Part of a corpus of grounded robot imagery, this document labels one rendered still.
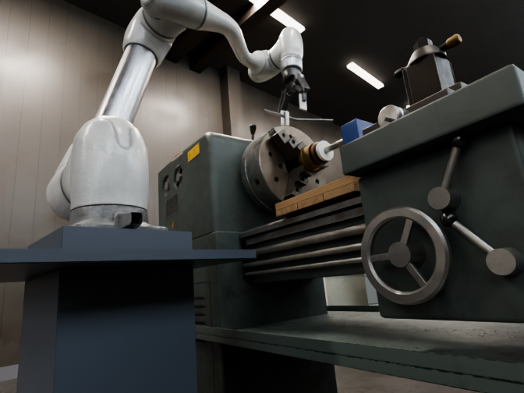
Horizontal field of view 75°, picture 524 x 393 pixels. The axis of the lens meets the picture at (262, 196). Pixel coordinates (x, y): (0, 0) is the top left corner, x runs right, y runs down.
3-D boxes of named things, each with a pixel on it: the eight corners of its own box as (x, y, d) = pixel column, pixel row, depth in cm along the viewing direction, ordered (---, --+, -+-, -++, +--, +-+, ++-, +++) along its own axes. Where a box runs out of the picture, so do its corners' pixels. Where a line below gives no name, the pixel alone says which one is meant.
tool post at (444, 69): (409, 110, 75) (401, 70, 78) (428, 117, 80) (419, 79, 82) (443, 93, 69) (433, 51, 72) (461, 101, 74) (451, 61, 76)
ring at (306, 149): (293, 146, 118) (311, 136, 111) (313, 150, 124) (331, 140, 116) (296, 171, 116) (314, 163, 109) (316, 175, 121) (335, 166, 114)
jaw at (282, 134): (281, 164, 124) (262, 138, 122) (288, 157, 127) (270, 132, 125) (301, 154, 116) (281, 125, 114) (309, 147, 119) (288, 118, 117)
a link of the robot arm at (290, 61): (294, 70, 150) (295, 82, 148) (276, 64, 146) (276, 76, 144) (306, 58, 142) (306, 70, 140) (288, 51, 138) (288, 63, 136)
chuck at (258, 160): (245, 207, 118) (246, 125, 127) (313, 218, 135) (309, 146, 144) (259, 200, 111) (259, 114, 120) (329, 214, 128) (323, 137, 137)
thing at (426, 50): (400, 69, 77) (398, 57, 78) (420, 78, 82) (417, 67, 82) (434, 47, 71) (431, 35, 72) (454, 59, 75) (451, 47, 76)
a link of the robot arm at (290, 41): (309, 60, 144) (286, 75, 153) (307, 30, 148) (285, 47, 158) (292, 48, 137) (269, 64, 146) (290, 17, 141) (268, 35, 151)
